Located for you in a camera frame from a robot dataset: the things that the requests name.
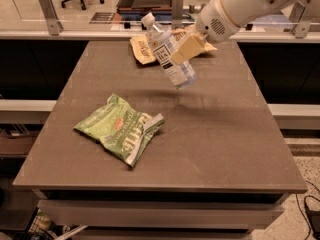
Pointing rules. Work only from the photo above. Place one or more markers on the clear plastic tea bottle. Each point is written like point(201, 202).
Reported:
point(162, 44)

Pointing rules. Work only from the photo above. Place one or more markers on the left metal glass bracket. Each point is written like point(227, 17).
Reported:
point(53, 24)

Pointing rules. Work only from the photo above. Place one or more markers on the brown and yellow chip bag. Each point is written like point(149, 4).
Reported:
point(144, 54)

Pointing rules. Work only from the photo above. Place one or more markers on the drawer front under table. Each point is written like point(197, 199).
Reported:
point(180, 215)

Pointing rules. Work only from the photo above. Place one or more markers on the right metal glass bracket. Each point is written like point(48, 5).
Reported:
point(301, 20)

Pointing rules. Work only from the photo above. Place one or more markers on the middle metal glass bracket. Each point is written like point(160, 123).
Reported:
point(176, 14)

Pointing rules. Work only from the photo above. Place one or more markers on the green chip bag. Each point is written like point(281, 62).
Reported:
point(120, 129)

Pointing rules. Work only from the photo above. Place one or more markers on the metal glass bracket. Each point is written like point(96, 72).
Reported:
point(301, 20)
point(176, 14)
point(53, 24)

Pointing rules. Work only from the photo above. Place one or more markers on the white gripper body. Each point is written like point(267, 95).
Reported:
point(212, 23)

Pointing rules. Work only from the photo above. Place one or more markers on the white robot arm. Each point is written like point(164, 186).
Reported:
point(245, 11)

